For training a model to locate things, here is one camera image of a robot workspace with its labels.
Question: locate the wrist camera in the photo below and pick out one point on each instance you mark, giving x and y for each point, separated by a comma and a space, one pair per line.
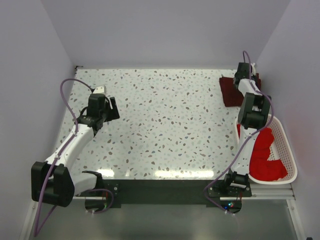
253, 69
100, 90

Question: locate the dark red t-shirt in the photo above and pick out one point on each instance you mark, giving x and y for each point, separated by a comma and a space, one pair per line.
232, 97

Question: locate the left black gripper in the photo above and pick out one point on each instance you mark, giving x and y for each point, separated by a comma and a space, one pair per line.
113, 114

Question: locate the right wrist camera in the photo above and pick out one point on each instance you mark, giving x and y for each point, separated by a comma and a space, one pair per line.
253, 69

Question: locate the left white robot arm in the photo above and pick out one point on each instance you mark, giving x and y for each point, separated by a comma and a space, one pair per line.
51, 180

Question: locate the white plastic laundry basket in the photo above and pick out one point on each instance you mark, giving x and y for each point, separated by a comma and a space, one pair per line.
282, 149

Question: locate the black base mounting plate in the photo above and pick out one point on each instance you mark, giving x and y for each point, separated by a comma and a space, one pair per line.
219, 183

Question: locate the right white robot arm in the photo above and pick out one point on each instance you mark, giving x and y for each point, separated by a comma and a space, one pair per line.
252, 118

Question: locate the bright red t-shirt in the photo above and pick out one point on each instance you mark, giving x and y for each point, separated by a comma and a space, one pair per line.
264, 166

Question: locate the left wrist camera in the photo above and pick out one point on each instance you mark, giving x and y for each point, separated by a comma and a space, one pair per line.
100, 90

